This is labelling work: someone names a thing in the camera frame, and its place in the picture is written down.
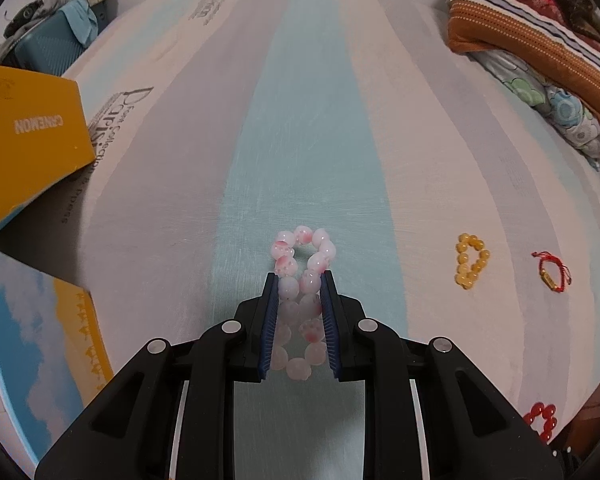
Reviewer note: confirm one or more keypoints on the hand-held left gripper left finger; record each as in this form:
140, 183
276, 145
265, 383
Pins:
269, 330

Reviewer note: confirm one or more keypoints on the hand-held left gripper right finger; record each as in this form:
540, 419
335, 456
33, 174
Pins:
330, 330

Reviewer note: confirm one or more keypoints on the striped bed sheet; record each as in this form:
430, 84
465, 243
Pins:
305, 135

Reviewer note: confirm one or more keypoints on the sky print box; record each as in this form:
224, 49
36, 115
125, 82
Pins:
35, 350

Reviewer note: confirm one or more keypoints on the yellow cardboard box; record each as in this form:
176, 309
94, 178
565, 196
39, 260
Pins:
25, 145

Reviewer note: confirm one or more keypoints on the floral quilt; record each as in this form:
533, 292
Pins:
555, 105

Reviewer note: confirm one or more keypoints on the teal storage case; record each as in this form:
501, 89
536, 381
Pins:
55, 45

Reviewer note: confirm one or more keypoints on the striped red brown pillow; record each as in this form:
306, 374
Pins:
525, 25

